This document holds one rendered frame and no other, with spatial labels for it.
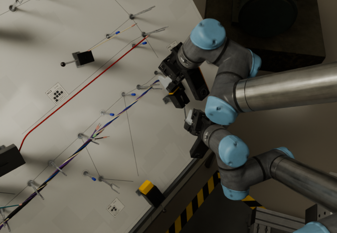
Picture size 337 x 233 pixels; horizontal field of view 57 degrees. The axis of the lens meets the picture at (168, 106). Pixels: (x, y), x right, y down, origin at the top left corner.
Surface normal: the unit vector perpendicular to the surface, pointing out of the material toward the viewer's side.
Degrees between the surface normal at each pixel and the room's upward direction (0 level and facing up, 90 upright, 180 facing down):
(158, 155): 45
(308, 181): 64
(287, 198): 0
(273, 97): 70
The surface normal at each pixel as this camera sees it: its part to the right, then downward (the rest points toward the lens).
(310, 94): -0.54, 0.51
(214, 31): 0.30, -0.29
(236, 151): 0.29, 0.26
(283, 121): 0.03, -0.51
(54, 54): 0.55, 0.04
